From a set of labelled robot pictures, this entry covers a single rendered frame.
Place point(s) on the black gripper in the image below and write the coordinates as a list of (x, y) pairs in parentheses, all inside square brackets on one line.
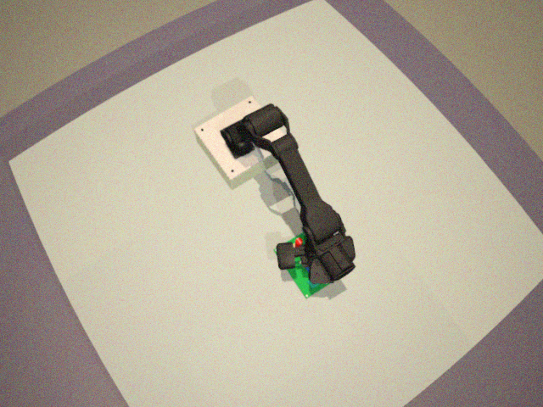
[(286, 253)]

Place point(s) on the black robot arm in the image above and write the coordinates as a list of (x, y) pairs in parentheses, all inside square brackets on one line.
[(320, 221)]

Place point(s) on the green circuit board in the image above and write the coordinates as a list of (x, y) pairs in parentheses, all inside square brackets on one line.
[(300, 274)]

